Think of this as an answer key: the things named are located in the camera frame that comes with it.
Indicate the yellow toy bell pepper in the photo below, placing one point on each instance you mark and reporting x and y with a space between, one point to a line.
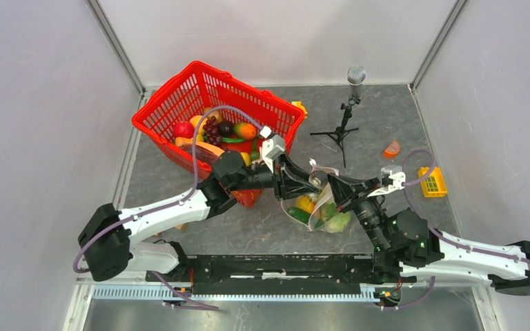
246 158

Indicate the peach toy fruit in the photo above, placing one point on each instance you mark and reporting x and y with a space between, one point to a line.
198 122

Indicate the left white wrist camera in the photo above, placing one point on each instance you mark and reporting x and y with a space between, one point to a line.
272 147

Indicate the grey microphone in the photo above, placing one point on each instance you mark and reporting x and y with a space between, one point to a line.
355 76

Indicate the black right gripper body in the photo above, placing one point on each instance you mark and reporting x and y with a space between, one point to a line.
366 208

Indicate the white radish with leaves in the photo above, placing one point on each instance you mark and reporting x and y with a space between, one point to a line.
327 207

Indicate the yellow green toy block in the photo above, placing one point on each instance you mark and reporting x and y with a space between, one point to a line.
299 104

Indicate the dark purple toy mangosteen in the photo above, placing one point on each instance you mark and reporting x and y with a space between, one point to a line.
225 128

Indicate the green toy cabbage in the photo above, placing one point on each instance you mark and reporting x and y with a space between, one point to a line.
338 222

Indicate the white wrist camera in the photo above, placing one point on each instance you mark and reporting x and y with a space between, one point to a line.
272 147
392 179

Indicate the red plastic shopping basket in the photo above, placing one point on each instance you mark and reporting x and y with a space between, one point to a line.
199 86

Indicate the purple toy grapes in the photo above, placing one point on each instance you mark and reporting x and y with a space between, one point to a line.
211 132

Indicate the red toy apple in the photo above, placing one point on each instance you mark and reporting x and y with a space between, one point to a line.
183 129

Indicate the dark green toy cucumber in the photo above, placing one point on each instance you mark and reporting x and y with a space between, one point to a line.
299 215

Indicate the orange green toy papaya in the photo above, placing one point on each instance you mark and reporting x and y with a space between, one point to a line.
245 131

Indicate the clear zip top bag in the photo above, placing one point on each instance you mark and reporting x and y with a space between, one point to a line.
317 211

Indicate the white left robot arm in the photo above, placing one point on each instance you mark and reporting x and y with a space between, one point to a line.
113 240

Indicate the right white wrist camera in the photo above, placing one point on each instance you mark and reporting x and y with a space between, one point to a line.
392 179

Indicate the yellow toy crate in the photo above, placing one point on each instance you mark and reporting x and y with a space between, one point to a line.
434 185

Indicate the brown toy meat slice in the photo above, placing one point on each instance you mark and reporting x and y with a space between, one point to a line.
204 152

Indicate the brown toy potato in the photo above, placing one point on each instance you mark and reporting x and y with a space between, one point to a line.
214 115

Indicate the yellow toy banana bunch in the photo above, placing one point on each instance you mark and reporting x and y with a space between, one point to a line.
306 204

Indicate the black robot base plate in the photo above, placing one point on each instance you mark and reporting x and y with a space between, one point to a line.
264 274

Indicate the orange toy slice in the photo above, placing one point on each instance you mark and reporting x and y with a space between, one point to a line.
392 150

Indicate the black mini tripod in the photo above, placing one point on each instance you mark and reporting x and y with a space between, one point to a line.
341 132

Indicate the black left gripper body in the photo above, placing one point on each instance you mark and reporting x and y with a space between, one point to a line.
261 177

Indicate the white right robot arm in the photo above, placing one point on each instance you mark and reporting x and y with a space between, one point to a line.
406 247

